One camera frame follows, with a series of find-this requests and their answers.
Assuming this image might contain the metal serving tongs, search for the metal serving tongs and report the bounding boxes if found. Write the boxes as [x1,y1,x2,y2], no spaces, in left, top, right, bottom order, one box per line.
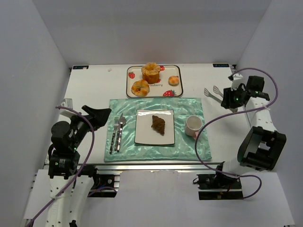
[204,85,239,113]

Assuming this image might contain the brown chocolate croissant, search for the brown chocolate croissant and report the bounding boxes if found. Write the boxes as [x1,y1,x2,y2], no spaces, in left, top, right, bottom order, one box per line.
[151,115,165,136]

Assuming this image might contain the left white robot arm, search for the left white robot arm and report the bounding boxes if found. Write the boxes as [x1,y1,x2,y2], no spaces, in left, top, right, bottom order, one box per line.
[45,105,111,227]

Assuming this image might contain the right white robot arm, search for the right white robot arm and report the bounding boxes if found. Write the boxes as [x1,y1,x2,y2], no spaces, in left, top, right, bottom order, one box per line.
[217,73,286,178]

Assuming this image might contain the small round bread roll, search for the small round bread roll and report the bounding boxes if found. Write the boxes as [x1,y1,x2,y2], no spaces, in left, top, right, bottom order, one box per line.
[168,76,180,86]

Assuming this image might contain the tall orange muffin bread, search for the tall orange muffin bread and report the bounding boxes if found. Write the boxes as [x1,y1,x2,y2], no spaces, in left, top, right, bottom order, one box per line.
[141,62,160,84]

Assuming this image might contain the silver fork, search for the silver fork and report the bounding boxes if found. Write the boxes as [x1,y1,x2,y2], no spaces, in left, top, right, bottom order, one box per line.
[109,116,119,154]

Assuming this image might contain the silver table knife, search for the silver table knife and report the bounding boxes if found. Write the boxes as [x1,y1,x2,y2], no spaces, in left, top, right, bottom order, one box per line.
[115,114,126,152]

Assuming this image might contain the pink ceramic mug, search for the pink ceramic mug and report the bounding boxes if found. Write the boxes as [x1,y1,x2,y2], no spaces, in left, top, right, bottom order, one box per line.
[185,115,203,140]

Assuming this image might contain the white square plate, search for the white square plate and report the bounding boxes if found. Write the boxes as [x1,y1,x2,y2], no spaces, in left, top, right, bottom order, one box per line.
[134,109,175,146]

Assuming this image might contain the round glazed bun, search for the round glazed bun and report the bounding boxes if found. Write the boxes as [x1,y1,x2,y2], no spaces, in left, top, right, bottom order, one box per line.
[131,79,150,96]

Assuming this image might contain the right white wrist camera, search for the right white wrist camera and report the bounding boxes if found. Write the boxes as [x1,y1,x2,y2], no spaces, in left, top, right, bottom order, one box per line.
[228,73,243,91]

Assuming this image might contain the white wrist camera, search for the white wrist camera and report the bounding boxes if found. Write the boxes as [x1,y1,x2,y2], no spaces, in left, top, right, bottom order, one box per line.
[60,98,74,118]
[228,73,243,91]

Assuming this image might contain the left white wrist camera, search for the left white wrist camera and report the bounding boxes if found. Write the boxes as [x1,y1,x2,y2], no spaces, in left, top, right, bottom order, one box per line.
[60,98,74,118]

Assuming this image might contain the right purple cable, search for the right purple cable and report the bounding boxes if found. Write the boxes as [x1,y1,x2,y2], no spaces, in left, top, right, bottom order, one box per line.
[194,67,278,199]

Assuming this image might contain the purple cable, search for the purple cable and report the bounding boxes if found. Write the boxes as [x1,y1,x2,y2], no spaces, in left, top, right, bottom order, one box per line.
[194,67,278,199]
[26,105,97,227]

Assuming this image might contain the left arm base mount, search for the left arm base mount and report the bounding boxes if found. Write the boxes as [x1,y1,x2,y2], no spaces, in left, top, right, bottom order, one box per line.
[77,165,118,198]

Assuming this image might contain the aluminium table frame rail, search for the aluminium table frame rail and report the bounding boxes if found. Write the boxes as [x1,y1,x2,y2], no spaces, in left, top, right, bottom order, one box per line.
[97,163,210,171]

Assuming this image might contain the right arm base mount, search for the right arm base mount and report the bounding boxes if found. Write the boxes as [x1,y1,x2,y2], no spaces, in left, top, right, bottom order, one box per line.
[193,174,243,201]

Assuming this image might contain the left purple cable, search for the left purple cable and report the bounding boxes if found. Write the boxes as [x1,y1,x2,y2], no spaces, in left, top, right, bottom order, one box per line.
[26,105,97,227]

